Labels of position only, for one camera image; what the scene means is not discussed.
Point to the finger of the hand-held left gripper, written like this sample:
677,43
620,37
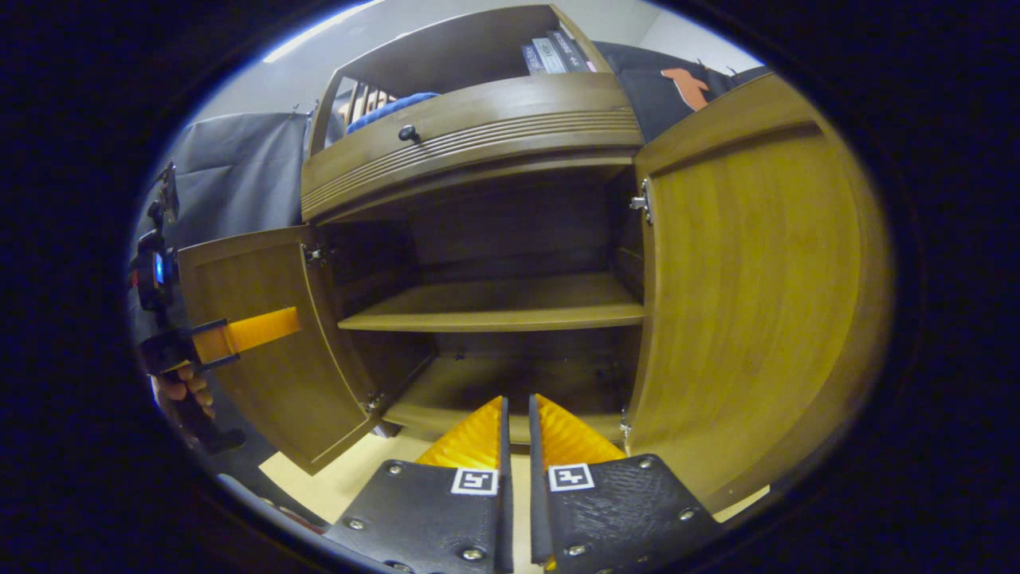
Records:
255,331

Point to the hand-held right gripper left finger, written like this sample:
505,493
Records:
505,478

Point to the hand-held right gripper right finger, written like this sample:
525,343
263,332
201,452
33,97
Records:
536,478

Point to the wooden shoe cabinet door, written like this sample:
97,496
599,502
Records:
757,303
263,391

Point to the wooden double-door shoe cabinet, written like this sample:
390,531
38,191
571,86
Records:
510,231

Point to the metal door hinge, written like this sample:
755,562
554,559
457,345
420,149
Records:
641,201
374,402
316,255
625,424

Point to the wooden inner shelf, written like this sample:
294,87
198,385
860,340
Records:
510,307

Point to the round black drawer knob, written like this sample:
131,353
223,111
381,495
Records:
409,134

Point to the folded blue towel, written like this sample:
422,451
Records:
390,110

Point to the wooden drawer front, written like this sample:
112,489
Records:
494,119

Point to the grey white book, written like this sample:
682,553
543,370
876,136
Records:
550,57

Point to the black book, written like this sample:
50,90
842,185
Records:
570,52

